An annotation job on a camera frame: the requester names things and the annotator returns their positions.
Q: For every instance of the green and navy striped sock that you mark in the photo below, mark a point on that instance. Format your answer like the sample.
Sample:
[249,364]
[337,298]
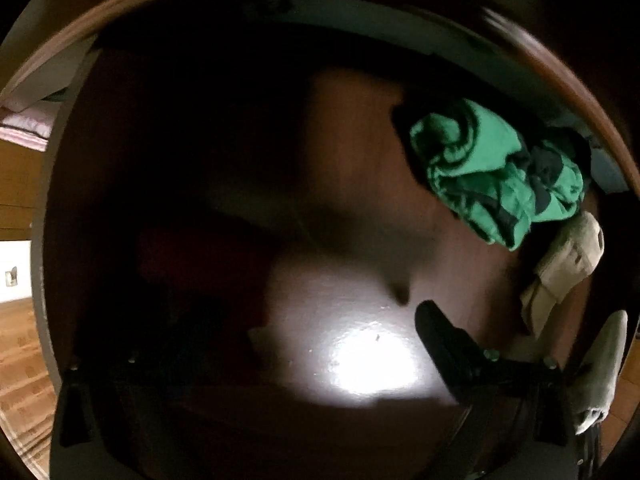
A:
[475,160]

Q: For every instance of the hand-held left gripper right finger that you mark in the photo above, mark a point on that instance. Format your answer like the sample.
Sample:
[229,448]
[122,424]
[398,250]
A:
[440,340]

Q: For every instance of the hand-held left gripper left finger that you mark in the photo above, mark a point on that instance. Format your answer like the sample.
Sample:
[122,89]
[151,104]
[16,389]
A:
[165,360]

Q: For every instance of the light grey underwear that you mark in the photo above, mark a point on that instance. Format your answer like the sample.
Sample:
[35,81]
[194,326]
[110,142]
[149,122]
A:
[600,370]

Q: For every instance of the low white wall socket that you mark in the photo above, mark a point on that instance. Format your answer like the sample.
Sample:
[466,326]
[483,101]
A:
[10,276]

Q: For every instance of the wooden desk drawer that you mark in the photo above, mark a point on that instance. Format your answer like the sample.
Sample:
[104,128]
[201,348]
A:
[350,160]

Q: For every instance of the beige sock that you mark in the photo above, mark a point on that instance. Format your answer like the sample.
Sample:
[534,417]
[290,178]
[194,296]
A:
[565,260]

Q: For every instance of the pink underlay cloth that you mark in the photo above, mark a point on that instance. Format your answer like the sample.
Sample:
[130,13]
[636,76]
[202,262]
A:
[25,127]

